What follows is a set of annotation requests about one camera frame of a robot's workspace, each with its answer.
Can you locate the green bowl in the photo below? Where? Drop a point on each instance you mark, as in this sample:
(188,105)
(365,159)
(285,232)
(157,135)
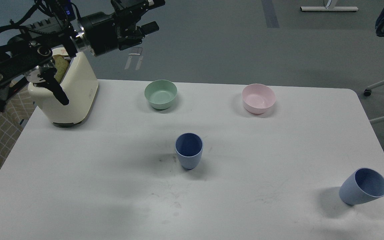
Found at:
(160,94)

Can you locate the cream toaster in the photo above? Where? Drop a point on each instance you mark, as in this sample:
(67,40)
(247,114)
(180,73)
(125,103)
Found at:
(80,85)

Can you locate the white stand base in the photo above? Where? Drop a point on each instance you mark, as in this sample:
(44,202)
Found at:
(333,9)

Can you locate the pink bowl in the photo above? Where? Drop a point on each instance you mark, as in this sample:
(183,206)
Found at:
(258,98)

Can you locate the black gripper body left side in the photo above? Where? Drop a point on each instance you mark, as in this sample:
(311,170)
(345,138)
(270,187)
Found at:
(102,33)

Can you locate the toast slice right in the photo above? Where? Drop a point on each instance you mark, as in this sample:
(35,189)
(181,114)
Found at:
(61,65)

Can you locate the blue cup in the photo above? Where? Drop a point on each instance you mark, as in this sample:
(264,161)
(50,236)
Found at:
(189,148)
(363,186)

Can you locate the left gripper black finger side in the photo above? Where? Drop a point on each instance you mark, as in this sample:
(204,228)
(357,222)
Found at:
(135,7)
(147,29)

